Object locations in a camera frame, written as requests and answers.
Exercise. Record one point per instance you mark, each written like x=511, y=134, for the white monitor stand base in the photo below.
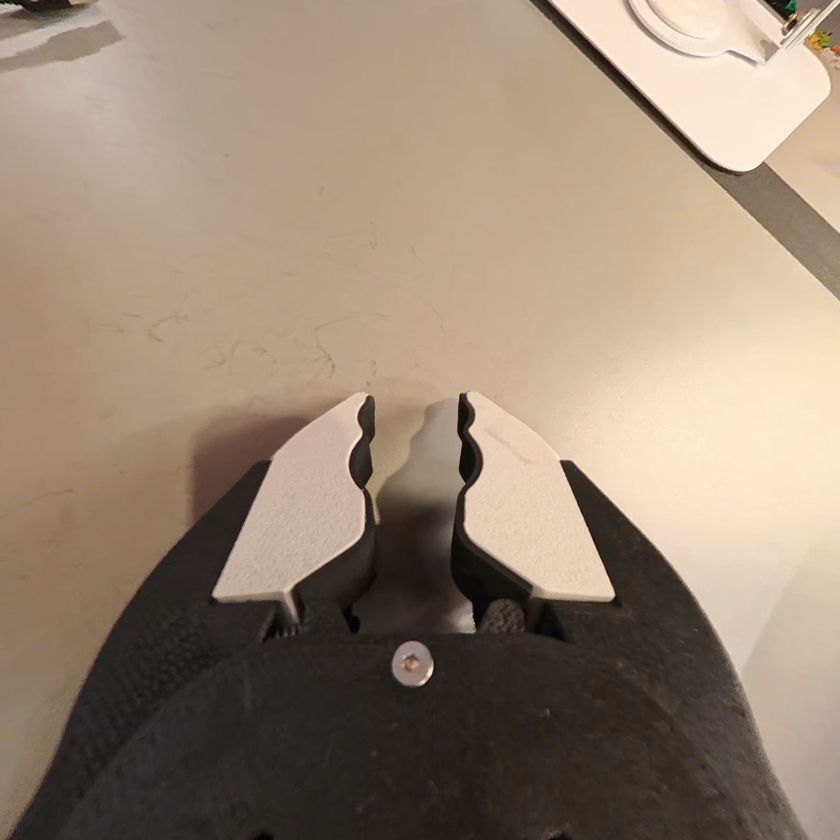
x=735, y=105

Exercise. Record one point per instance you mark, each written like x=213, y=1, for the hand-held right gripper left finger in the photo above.
x=308, y=518

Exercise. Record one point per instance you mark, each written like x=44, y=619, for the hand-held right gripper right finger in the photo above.
x=531, y=518

